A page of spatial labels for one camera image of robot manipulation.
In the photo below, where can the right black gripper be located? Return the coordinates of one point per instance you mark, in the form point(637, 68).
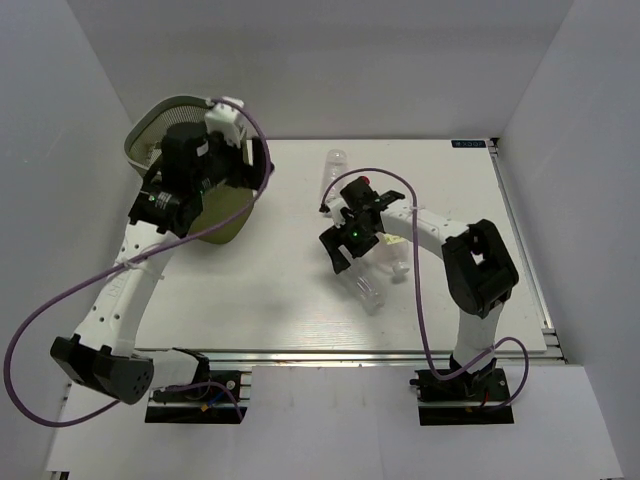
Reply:
point(331, 241)

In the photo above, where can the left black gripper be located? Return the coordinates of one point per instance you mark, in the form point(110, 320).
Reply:
point(242, 176)

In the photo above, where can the clear bottle white cap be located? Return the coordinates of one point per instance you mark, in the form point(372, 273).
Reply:
point(365, 288)

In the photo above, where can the orange label white cap bottle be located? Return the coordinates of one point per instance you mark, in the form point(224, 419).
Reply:
point(391, 256)

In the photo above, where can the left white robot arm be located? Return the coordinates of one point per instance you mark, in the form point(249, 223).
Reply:
point(101, 353)

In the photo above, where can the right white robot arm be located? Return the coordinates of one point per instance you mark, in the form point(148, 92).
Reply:
point(480, 272)

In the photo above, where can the green mesh waste bin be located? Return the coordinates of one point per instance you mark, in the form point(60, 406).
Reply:
point(222, 204)

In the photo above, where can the clear bottle blue-white cap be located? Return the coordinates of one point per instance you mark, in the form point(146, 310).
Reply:
point(336, 164)

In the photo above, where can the blue corner label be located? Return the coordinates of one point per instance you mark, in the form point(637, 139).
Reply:
point(468, 143)

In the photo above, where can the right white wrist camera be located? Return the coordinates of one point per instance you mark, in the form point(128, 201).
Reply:
point(333, 210)

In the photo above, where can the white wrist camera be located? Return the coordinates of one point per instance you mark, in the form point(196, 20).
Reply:
point(333, 210)
point(226, 120)

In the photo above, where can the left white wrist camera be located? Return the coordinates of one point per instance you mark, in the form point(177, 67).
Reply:
point(226, 120)

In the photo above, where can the aluminium table edge rail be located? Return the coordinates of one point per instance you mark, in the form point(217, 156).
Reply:
point(552, 356)

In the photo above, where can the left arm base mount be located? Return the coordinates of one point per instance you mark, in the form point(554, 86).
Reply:
point(207, 405)

